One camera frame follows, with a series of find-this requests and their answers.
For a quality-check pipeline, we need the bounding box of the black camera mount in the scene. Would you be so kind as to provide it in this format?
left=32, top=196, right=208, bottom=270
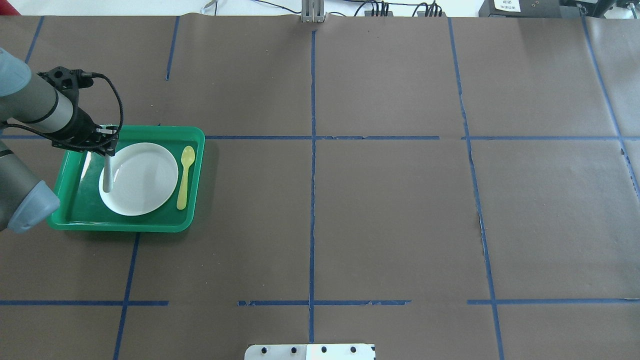
left=36, top=66, right=94, bottom=105

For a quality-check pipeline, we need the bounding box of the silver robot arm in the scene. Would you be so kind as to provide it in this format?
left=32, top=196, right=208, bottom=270
left=0, top=49, right=124, bottom=234

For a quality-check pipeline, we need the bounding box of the clear plastic fork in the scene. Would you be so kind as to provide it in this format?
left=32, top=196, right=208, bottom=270
left=102, top=157, right=114, bottom=194

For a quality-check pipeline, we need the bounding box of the grey aluminium frame post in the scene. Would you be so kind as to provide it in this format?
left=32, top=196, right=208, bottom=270
left=300, top=0, right=327, bottom=23

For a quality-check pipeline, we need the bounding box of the black computer box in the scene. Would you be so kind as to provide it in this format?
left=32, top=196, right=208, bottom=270
left=478, top=0, right=581, bottom=19

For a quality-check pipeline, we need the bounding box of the black camera cable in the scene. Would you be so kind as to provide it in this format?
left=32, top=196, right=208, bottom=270
left=50, top=73, right=125, bottom=151

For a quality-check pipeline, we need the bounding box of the white pedestal base plate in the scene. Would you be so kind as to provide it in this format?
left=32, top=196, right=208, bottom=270
left=244, top=342, right=377, bottom=360

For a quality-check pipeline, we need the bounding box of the yellow plastic spoon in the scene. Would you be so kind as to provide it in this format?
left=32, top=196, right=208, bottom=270
left=176, top=145, right=196, bottom=211

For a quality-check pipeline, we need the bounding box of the white round plate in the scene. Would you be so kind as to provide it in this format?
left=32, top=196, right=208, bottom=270
left=98, top=142, right=179, bottom=217

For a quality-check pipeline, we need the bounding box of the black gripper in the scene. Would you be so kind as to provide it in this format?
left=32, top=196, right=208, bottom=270
left=50, top=107, right=121, bottom=158

